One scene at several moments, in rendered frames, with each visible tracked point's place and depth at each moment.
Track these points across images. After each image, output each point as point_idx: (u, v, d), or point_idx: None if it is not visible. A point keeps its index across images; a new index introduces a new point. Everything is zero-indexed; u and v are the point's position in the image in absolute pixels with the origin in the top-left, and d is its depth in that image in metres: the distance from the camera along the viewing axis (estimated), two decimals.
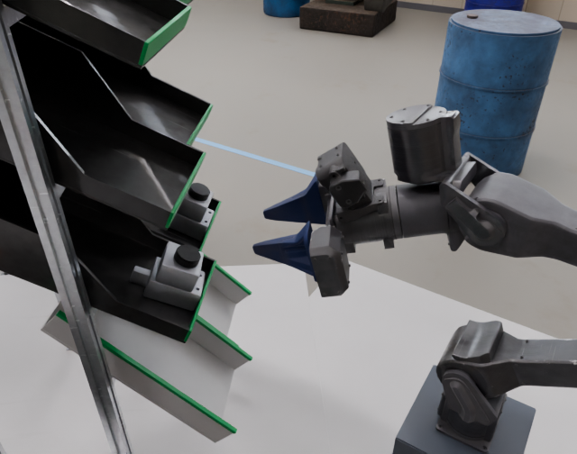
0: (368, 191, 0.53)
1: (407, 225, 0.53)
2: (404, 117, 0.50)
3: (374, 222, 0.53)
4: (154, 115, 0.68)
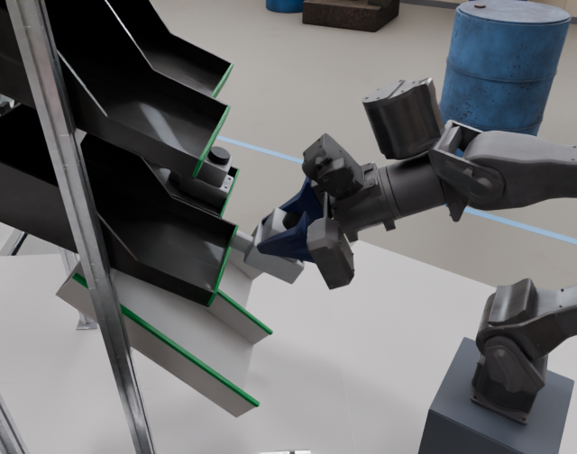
0: (358, 177, 0.52)
1: (403, 202, 0.52)
2: (379, 95, 0.50)
3: (370, 207, 0.53)
4: (174, 72, 0.65)
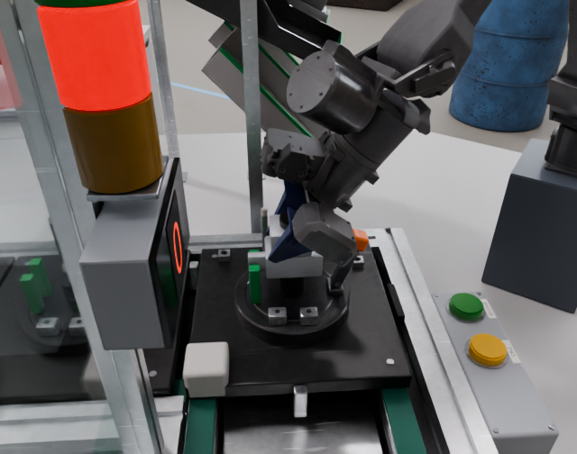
0: (316, 150, 0.52)
1: (380, 158, 0.51)
2: (311, 92, 0.44)
3: (343, 172, 0.51)
4: None
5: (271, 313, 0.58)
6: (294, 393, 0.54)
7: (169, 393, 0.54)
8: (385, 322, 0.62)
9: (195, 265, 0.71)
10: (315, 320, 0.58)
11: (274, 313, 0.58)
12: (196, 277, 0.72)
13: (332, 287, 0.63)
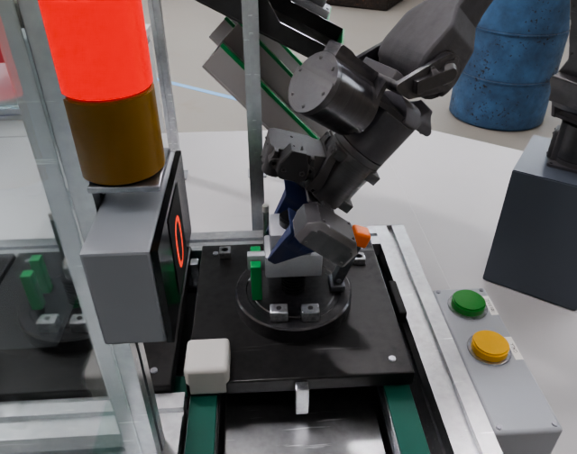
0: (317, 151, 0.52)
1: (380, 158, 0.51)
2: (313, 92, 0.44)
3: (343, 172, 0.51)
4: None
5: (272, 310, 0.58)
6: (296, 389, 0.54)
7: (169, 389, 0.54)
8: (387, 319, 0.61)
9: (196, 261, 0.71)
10: (315, 316, 0.58)
11: (276, 309, 0.58)
12: (196, 275, 0.72)
13: (333, 284, 0.62)
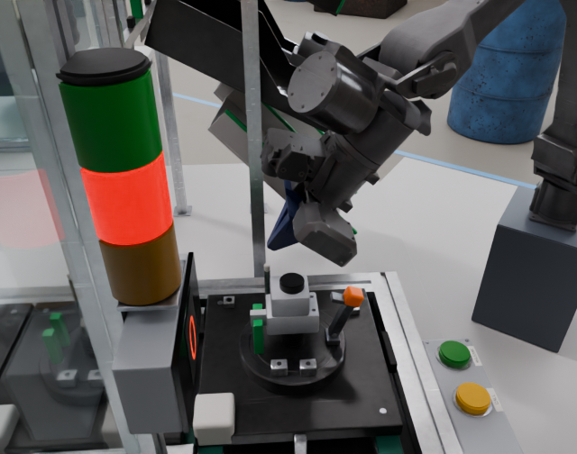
0: (317, 151, 0.52)
1: (380, 158, 0.51)
2: (313, 92, 0.44)
3: (343, 172, 0.51)
4: None
5: (273, 366, 0.63)
6: (295, 441, 0.59)
7: (179, 441, 0.59)
8: (379, 371, 0.67)
9: (202, 311, 0.76)
10: (313, 371, 0.63)
11: (276, 365, 0.63)
12: (202, 322, 0.77)
13: (329, 338, 0.67)
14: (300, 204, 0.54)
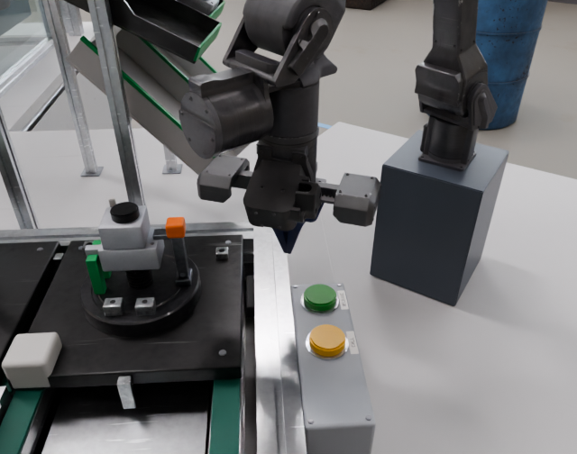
0: (289, 168, 0.49)
1: (310, 127, 0.49)
2: (204, 138, 0.44)
3: (313, 156, 0.51)
4: None
5: (105, 304, 0.57)
6: (116, 383, 0.53)
7: None
8: (231, 313, 0.61)
9: (59, 256, 0.71)
10: (150, 310, 0.57)
11: (109, 303, 0.57)
12: None
13: (178, 277, 0.62)
14: None
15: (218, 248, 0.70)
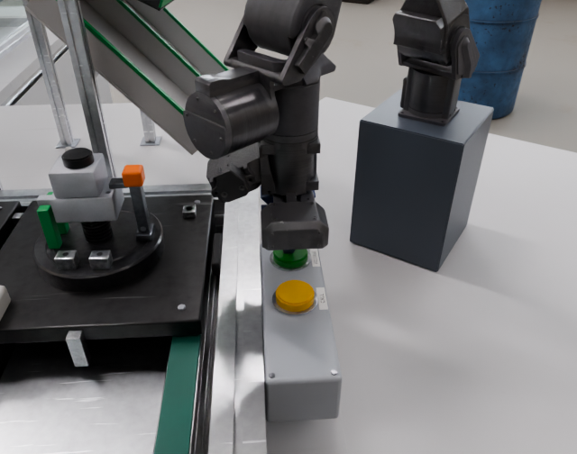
0: (251, 156, 0.51)
1: (312, 125, 0.49)
2: (212, 138, 0.43)
3: (282, 160, 0.50)
4: None
5: (58, 256, 0.54)
6: (66, 338, 0.50)
7: None
8: (194, 269, 0.57)
9: (19, 215, 0.67)
10: (105, 263, 0.54)
11: (61, 255, 0.54)
12: None
13: (139, 232, 0.58)
14: None
15: (186, 206, 0.66)
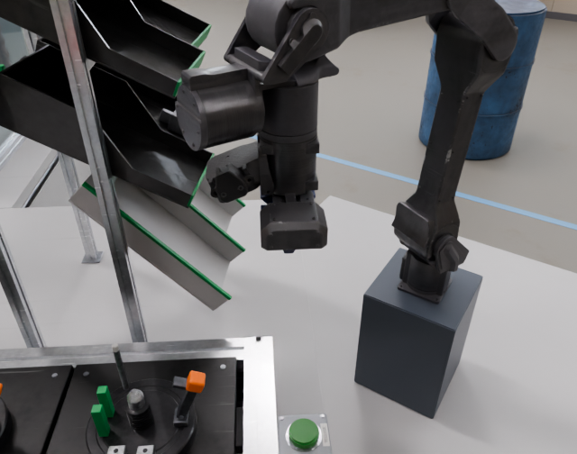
0: (251, 156, 0.51)
1: (306, 127, 0.49)
2: (193, 131, 0.45)
3: (280, 160, 0.50)
4: (162, 29, 0.81)
5: None
6: None
7: None
8: None
9: None
10: None
11: None
12: None
13: None
14: None
15: None
